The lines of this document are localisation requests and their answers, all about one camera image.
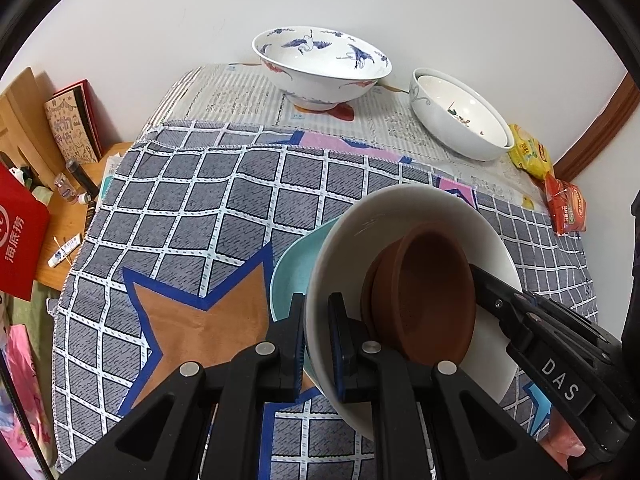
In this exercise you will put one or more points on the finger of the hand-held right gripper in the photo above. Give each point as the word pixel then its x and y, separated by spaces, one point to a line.
pixel 495 300
pixel 560 312

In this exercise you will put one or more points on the white bowl with blue cranes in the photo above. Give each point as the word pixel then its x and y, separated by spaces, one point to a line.
pixel 320 80

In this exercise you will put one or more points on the black marker pen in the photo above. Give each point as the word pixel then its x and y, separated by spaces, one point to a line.
pixel 80 177

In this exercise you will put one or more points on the large white bowl grey swirl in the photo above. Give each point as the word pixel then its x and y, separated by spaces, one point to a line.
pixel 440 127

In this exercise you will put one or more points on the red snack packet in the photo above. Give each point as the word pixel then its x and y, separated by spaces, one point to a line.
pixel 565 205

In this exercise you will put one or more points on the plain white bowl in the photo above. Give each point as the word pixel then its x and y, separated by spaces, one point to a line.
pixel 425 210

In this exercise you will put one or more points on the small white tube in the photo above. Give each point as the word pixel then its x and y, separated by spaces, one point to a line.
pixel 65 251

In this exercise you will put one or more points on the yellow snack packet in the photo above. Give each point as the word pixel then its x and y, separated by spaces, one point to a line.
pixel 530 152

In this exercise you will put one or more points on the wooden side table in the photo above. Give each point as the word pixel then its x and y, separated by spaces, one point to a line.
pixel 70 220

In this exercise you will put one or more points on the teal square plate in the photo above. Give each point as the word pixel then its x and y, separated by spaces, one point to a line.
pixel 292 275

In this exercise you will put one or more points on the red book with doodle cover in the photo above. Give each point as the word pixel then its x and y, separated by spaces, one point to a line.
pixel 72 125

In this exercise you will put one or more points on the red paper bag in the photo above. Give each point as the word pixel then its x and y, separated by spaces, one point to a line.
pixel 20 235

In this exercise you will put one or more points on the grey checked cloth with stars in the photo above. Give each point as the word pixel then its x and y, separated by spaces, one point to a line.
pixel 200 210

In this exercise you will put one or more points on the newspaper print cloth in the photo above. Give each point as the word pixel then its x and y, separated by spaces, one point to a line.
pixel 225 95

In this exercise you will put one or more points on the brown bowl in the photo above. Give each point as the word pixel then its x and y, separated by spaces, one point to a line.
pixel 375 290
pixel 435 290

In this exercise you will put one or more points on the colourful printed blanket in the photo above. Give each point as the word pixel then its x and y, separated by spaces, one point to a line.
pixel 20 385

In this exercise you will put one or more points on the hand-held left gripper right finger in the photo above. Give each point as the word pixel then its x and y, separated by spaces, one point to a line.
pixel 337 345

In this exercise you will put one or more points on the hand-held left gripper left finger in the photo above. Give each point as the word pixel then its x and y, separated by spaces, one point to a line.
pixel 300 340

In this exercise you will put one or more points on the brown wooden door frame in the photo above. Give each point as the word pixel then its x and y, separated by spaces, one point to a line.
pixel 595 135

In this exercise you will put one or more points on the white bowl with floral print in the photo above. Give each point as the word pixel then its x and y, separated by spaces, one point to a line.
pixel 465 105

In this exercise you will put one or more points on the small clear bottle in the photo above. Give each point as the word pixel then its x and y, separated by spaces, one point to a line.
pixel 64 187

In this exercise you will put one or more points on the wooden cutting board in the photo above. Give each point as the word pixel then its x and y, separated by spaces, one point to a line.
pixel 25 115

